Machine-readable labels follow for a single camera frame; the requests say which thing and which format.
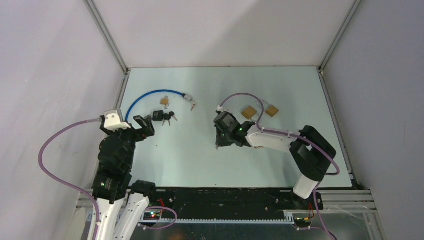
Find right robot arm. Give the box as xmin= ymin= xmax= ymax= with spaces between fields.
xmin=213 ymin=111 xmax=340 ymax=209

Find black padlock with keys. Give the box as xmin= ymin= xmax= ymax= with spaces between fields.
xmin=152 ymin=110 xmax=178 ymax=126

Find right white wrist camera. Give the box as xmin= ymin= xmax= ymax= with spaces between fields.
xmin=216 ymin=105 xmax=224 ymax=113

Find large brass padlock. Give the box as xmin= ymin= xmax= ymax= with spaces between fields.
xmin=241 ymin=105 xmax=258 ymax=120

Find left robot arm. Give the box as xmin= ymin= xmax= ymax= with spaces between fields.
xmin=88 ymin=110 xmax=158 ymax=240

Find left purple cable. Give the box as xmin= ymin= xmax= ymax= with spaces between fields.
xmin=38 ymin=118 xmax=102 ymax=240

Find small brass padlock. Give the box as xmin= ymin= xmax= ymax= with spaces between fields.
xmin=160 ymin=95 xmax=170 ymax=110

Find blue cable lock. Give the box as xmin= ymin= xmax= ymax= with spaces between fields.
xmin=124 ymin=89 xmax=196 ymax=121

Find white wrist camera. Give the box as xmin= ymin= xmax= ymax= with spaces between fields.
xmin=103 ymin=108 xmax=131 ymax=131
xmin=216 ymin=105 xmax=224 ymax=113

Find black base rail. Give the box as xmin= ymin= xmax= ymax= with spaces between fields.
xmin=155 ymin=187 xmax=324 ymax=221

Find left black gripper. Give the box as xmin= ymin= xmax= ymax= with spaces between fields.
xmin=102 ymin=114 xmax=155 ymax=169

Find keys on cable lock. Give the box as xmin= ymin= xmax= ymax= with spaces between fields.
xmin=190 ymin=101 xmax=197 ymax=111

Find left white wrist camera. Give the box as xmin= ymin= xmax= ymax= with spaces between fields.
xmin=103 ymin=108 xmax=131 ymax=131

